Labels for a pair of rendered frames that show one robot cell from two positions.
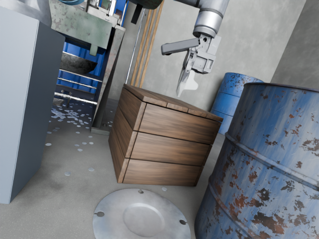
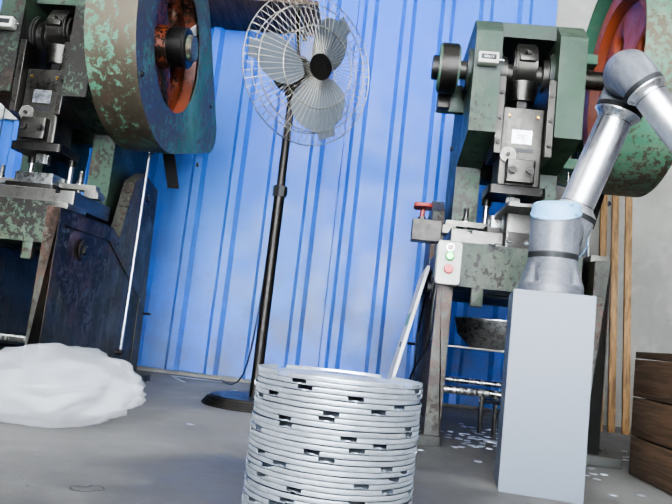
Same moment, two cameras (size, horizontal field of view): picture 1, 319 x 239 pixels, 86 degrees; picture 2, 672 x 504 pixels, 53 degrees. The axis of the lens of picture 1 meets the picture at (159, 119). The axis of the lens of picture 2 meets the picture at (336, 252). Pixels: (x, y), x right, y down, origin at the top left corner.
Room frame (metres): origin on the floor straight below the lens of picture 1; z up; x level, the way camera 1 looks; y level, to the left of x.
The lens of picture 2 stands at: (-1.24, 0.11, 0.30)
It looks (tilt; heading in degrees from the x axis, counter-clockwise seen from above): 7 degrees up; 28
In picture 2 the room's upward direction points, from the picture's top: 6 degrees clockwise
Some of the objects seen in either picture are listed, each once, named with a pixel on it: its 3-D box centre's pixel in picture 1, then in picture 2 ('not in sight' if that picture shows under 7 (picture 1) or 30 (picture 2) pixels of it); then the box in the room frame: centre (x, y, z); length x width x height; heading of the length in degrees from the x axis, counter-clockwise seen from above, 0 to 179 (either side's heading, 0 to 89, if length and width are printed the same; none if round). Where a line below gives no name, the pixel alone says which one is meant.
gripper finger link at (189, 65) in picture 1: (187, 68); not in sight; (0.55, -0.03, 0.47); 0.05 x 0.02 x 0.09; 5
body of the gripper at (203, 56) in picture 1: (200, 52); not in sight; (0.57, -0.06, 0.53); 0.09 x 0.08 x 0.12; 95
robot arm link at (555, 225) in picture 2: not in sight; (555, 227); (0.43, 0.41, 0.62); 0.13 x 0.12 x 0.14; 2
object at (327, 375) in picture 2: not in sight; (340, 376); (-0.15, 0.65, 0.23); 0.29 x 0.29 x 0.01
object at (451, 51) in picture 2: not in sight; (454, 76); (1.09, 0.93, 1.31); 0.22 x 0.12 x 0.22; 24
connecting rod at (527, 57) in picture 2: not in sight; (521, 90); (1.18, 0.70, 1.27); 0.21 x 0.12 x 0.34; 24
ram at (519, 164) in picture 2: not in sight; (518, 147); (1.14, 0.68, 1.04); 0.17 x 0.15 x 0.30; 24
